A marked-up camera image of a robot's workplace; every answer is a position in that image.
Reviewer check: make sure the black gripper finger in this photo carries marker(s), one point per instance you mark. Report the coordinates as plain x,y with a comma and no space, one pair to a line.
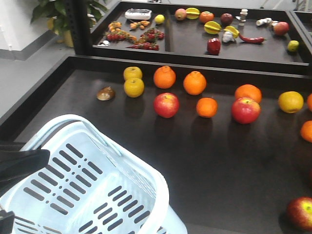
16,164

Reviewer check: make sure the light blue plastic basket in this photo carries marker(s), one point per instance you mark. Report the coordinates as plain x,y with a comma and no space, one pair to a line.
91,185

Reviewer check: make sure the brown mushroom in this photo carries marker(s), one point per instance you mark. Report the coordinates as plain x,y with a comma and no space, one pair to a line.
106,93

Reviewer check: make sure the yellow pear fruit front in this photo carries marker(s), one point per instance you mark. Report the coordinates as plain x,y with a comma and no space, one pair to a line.
134,87

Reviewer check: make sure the yellow pear fruit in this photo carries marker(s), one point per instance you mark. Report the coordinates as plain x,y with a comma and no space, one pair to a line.
132,72
134,87

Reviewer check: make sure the yellow pear fruit rear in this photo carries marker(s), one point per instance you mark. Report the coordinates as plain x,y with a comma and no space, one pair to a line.
132,72

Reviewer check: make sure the green potted plant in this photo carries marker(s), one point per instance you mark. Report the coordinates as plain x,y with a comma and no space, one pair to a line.
57,20

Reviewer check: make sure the red apple back left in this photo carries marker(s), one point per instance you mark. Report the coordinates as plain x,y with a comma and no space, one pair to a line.
166,105

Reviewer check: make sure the red apple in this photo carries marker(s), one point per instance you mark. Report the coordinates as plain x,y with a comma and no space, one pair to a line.
245,110
299,212
166,105

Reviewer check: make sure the orange back left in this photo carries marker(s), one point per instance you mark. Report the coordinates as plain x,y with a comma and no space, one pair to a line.
164,77

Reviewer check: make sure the small orange middle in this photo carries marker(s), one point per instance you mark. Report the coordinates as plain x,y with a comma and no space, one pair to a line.
206,107

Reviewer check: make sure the small orange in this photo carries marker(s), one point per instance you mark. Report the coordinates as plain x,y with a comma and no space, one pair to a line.
206,107
306,131

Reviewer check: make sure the black produce display table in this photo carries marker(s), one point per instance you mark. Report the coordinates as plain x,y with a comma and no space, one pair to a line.
223,177

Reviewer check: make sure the red bell pepper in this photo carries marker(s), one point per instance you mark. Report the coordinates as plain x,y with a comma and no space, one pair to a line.
213,46

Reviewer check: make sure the red apple back middle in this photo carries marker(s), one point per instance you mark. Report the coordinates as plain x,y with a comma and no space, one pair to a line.
245,110

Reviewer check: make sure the orange behind middle apple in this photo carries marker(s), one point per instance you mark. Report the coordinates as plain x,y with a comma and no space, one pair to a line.
248,91

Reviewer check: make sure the white garlic bulb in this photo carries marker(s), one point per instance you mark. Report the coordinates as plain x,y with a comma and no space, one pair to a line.
228,37

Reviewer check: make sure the red chili pepper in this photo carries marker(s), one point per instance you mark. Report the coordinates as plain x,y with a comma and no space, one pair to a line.
257,40

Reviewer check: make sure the yellow orange fruit right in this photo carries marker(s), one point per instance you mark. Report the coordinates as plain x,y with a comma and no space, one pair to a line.
290,102

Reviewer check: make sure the red apple front left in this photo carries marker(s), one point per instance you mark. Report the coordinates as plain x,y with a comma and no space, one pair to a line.
299,212

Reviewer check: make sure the small orange lower left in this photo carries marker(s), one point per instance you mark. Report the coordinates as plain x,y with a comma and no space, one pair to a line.
306,131

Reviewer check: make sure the large orange far right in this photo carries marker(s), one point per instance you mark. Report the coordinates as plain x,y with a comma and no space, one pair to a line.
309,102

